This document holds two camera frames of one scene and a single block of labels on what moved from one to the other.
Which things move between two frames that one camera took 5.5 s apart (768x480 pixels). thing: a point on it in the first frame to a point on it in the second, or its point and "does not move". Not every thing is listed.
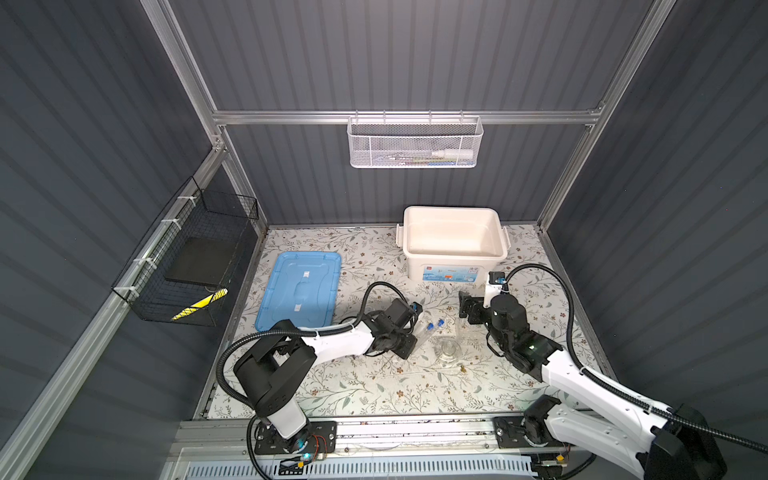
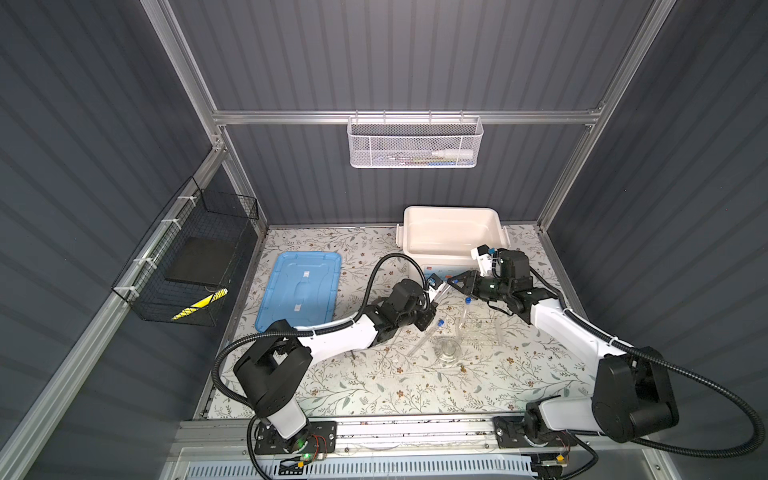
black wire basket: x=181 y=272 does not move
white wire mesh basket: x=415 y=142 does not move
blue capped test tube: x=429 y=328 to x=446 y=288
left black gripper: x=405 y=352 to x=428 y=315
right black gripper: x=467 y=301 to x=471 y=281
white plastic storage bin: x=451 y=243 does not move
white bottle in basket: x=453 y=153 does not move
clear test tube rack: x=473 y=335 does not move
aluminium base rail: x=461 y=440 does not move
